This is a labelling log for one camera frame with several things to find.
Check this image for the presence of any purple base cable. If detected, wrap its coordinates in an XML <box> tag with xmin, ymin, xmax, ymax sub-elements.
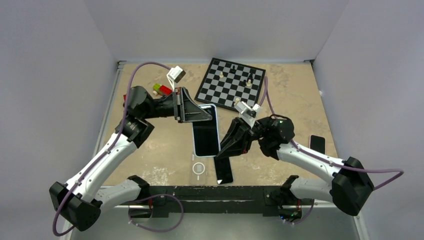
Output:
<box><xmin>128</xmin><ymin>194</ymin><xmax>186</xmax><ymax>234</ymax></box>

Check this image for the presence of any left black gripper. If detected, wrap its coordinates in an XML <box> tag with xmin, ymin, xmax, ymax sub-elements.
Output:
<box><xmin>142</xmin><ymin>86</ymin><xmax>213</xmax><ymax>123</ymax></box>

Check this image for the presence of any black chess piece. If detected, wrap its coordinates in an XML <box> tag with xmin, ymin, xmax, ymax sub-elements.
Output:
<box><xmin>241</xmin><ymin>73</ymin><xmax>254</xmax><ymax>87</ymax></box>
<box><xmin>230</xmin><ymin>65</ymin><xmax>237</xmax><ymax>74</ymax></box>

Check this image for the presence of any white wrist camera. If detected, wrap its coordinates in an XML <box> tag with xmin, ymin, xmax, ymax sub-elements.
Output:
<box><xmin>234</xmin><ymin>101</ymin><xmax>262</xmax><ymax>128</ymax></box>
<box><xmin>166</xmin><ymin>65</ymin><xmax>186</xmax><ymax>91</ymax></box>

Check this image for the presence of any black phone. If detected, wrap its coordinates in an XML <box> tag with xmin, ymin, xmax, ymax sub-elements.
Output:
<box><xmin>213</xmin><ymin>157</ymin><xmax>234</xmax><ymax>185</ymax></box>

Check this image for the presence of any clear phone case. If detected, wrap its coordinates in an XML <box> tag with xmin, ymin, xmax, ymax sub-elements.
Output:
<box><xmin>189</xmin><ymin>152</ymin><xmax>210</xmax><ymax>186</ymax></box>

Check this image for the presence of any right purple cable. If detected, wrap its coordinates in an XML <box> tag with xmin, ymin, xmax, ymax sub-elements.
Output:
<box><xmin>258</xmin><ymin>76</ymin><xmax>405</xmax><ymax>191</ymax></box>

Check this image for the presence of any black chess piece right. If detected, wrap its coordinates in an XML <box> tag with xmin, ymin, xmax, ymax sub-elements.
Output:
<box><xmin>241</xmin><ymin>73</ymin><xmax>254</xmax><ymax>87</ymax></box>

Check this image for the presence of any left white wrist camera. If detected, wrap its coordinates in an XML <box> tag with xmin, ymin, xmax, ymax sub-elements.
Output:
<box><xmin>166</xmin><ymin>65</ymin><xmax>186</xmax><ymax>91</ymax></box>

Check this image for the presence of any black grey chessboard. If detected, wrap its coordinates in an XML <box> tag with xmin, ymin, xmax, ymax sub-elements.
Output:
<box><xmin>194</xmin><ymin>57</ymin><xmax>266</xmax><ymax>111</ymax></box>

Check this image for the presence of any black chess piece back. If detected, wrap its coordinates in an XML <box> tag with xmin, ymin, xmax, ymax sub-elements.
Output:
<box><xmin>230</xmin><ymin>65</ymin><xmax>237</xmax><ymax>74</ymax></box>

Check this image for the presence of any colourful toy brick car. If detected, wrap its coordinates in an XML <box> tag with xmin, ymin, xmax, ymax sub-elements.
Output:
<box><xmin>152</xmin><ymin>83</ymin><xmax>173</xmax><ymax>97</ymax></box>

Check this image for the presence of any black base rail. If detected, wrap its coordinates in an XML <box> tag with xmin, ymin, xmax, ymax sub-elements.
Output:
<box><xmin>129</xmin><ymin>185</ymin><xmax>311</xmax><ymax>222</ymax></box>

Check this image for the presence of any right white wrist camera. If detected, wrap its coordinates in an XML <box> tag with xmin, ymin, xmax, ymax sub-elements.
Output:
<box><xmin>234</xmin><ymin>101</ymin><xmax>262</xmax><ymax>128</ymax></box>

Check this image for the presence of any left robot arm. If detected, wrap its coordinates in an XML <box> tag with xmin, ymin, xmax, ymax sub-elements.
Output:
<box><xmin>49</xmin><ymin>85</ymin><xmax>213</xmax><ymax>237</ymax></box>

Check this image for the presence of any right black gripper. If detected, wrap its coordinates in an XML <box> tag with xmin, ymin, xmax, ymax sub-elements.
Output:
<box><xmin>213</xmin><ymin>116</ymin><xmax>272</xmax><ymax>159</ymax></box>

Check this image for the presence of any phone in pink case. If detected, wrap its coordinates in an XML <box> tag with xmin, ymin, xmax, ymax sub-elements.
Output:
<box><xmin>309</xmin><ymin>134</ymin><xmax>326</xmax><ymax>154</ymax></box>

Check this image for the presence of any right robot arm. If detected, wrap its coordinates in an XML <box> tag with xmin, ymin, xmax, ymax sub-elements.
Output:
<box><xmin>216</xmin><ymin>114</ymin><xmax>375</xmax><ymax>216</ymax></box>

